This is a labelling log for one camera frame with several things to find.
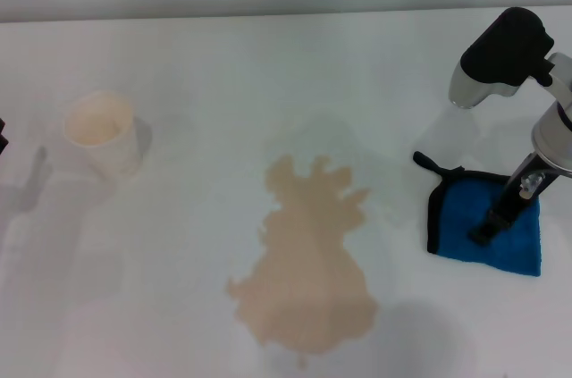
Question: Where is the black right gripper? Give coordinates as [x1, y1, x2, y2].
[467, 152, 556, 246]

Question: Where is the blue rag with black trim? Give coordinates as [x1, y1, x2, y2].
[412, 150, 544, 278]

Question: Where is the white paper cup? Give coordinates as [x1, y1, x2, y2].
[63, 89, 142, 179]

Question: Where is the brown liquid stain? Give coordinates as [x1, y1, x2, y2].
[225, 153, 379, 370]

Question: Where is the clear cable plug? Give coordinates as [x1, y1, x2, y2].
[518, 173, 544, 199]

